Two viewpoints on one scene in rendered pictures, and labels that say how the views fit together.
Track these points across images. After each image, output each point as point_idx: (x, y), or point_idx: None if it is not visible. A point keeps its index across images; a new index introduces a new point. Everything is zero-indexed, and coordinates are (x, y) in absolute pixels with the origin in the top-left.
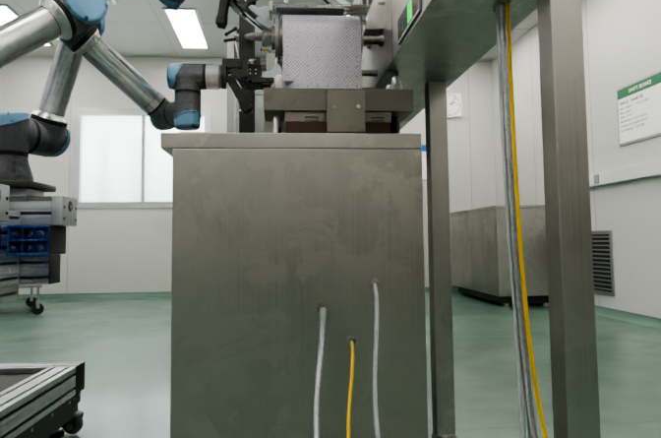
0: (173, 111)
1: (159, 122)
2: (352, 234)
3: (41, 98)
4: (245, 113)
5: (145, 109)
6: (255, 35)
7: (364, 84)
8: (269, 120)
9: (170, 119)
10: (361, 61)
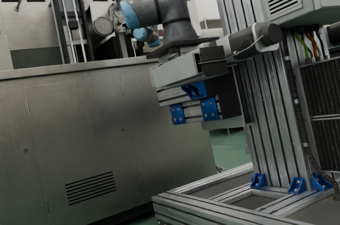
0: (157, 36)
1: (149, 37)
2: None
3: None
4: (143, 46)
5: (155, 29)
6: None
7: (45, 37)
8: (144, 52)
9: (154, 38)
10: (31, 21)
